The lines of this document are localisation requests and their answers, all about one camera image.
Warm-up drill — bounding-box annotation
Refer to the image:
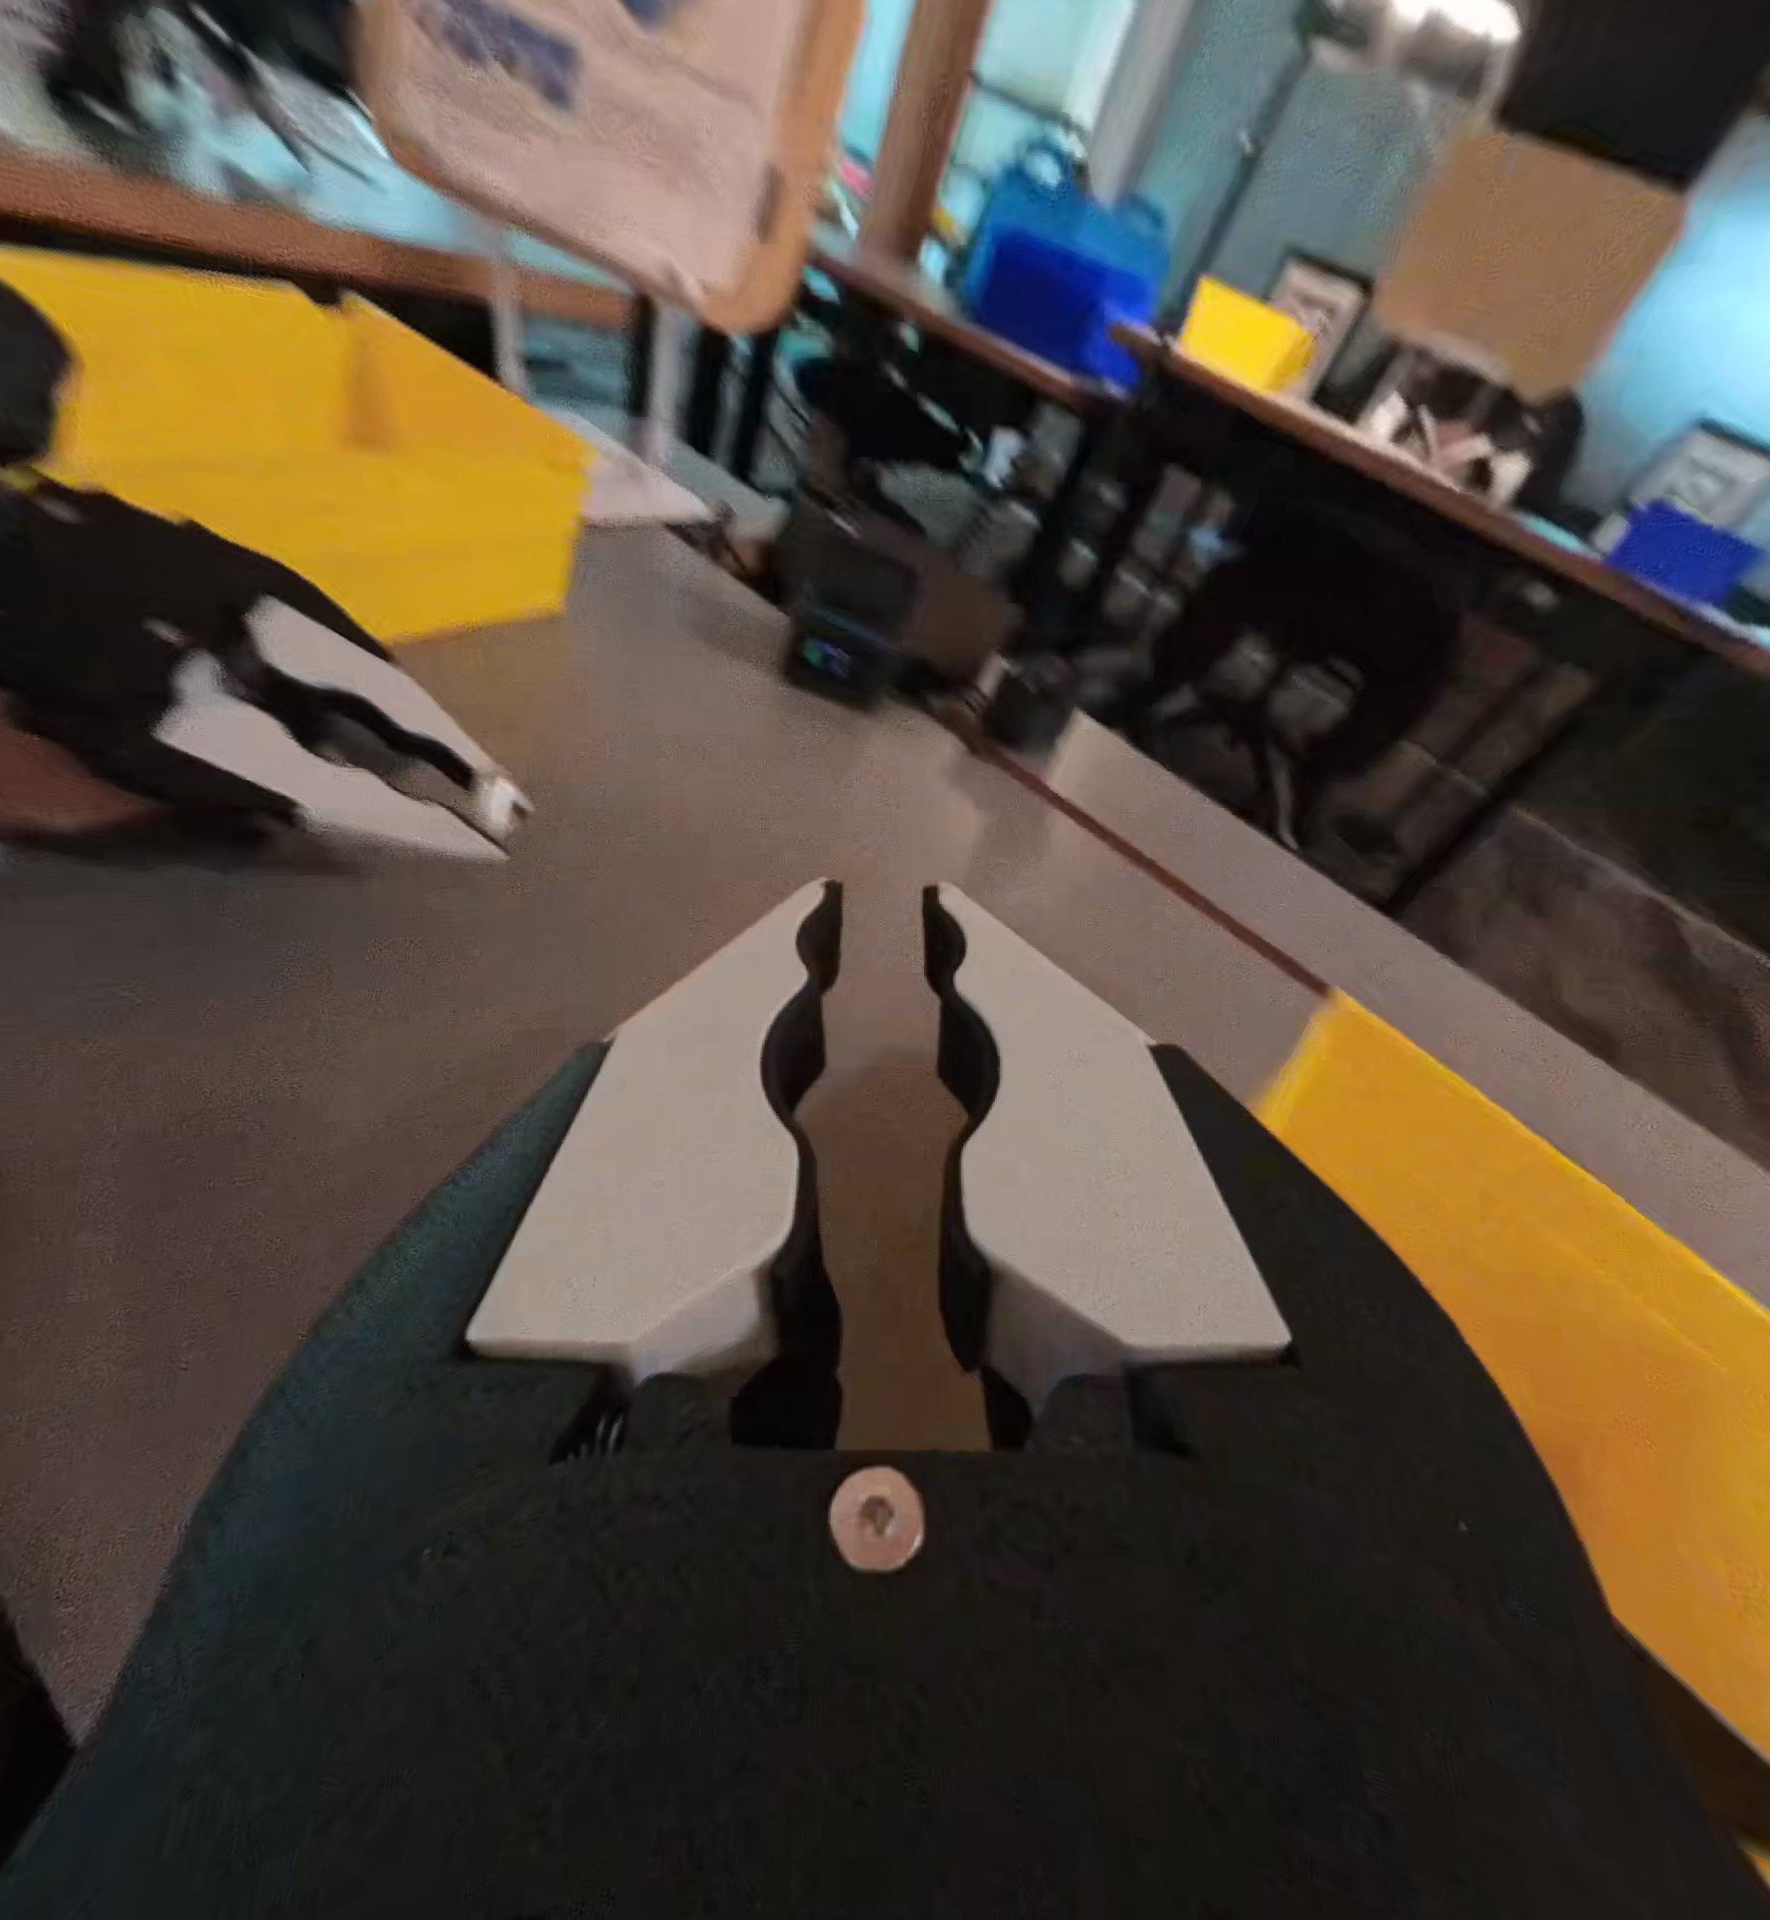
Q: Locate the black office chair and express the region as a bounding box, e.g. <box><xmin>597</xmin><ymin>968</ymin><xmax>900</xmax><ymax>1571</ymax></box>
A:
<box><xmin>1144</xmin><ymin>502</ymin><xmax>1475</xmax><ymax>861</ymax></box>

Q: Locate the white board stand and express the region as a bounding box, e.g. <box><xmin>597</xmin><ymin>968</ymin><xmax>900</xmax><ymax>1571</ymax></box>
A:
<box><xmin>484</xmin><ymin>247</ymin><xmax>726</xmax><ymax>531</ymax></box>

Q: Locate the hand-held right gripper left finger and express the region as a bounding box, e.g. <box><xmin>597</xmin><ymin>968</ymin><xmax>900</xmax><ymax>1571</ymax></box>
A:
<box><xmin>464</xmin><ymin>879</ymin><xmax>845</xmax><ymax>1449</ymax></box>

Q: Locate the person's left hand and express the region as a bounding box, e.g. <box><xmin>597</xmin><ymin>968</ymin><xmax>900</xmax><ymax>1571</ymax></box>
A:
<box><xmin>0</xmin><ymin>678</ymin><xmax>169</xmax><ymax>841</ymax></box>

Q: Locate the framed printed tag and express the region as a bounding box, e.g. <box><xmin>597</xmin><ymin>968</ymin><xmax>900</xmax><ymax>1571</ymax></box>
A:
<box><xmin>1632</xmin><ymin>419</ymin><xmax>1770</xmax><ymax>531</ymax></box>
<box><xmin>1264</xmin><ymin>250</ymin><xmax>1376</xmax><ymax>380</ymax></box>

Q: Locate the wooden post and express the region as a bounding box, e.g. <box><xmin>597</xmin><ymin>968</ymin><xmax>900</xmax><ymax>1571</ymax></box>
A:
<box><xmin>862</xmin><ymin>0</ymin><xmax>996</xmax><ymax>267</ymax></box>

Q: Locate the small yellow plastic bin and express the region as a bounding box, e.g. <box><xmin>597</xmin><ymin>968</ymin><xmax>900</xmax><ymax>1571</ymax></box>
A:
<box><xmin>1177</xmin><ymin>274</ymin><xmax>1321</xmax><ymax>396</ymax></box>

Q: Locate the black label printer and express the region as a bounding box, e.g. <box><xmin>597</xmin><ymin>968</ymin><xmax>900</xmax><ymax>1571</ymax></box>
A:
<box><xmin>781</xmin><ymin>507</ymin><xmax>1019</xmax><ymax>709</ymax></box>

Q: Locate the wooden instruction board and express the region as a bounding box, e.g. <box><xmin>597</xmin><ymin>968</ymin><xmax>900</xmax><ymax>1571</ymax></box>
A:
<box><xmin>353</xmin><ymin>0</ymin><xmax>866</xmax><ymax>335</ymax></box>

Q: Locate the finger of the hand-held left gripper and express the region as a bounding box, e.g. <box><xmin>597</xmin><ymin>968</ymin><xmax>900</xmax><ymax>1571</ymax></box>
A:
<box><xmin>154</xmin><ymin>657</ymin><xmax>511</xmax><ymax>861</ymax></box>
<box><xmin>236</xmin><ymin>596</ymin><xmax>534</xmax><ymax>839</ymax></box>

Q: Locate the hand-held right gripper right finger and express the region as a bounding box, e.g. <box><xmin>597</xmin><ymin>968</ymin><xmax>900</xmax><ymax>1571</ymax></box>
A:
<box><xmin>921</xmin><ymin>882</ymin><xmax>1294</xmax><ymax>1451</ymax></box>

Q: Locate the wooden table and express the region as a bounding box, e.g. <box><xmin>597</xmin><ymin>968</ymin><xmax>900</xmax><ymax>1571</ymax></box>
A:
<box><xmin>807</xmin><ymin>247</ymin><xmax>1134</xmax><ymax>633</ymax></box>
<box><xmin>0</xmin><ymin>132</ymin><xmax>651</xmax><ymax>335</ymax></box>
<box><xmin>1118</xmin><ymin>322</ymin><xmax>1770</xmax><ymax>918</ymax></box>

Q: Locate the large blue plastic bin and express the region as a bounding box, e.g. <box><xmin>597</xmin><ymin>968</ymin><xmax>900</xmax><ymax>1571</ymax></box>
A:
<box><xmin>961</xmin><ymin>139</ymin><xmax>1174</xmax><ymax>386</ymax></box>

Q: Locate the small blue plastic bin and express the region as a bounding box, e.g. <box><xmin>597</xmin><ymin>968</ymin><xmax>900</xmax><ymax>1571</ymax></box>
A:
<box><xmin>1605</xmin><ymin>499</ymin><xmax>1770</xmax><ymax>612</ymax></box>

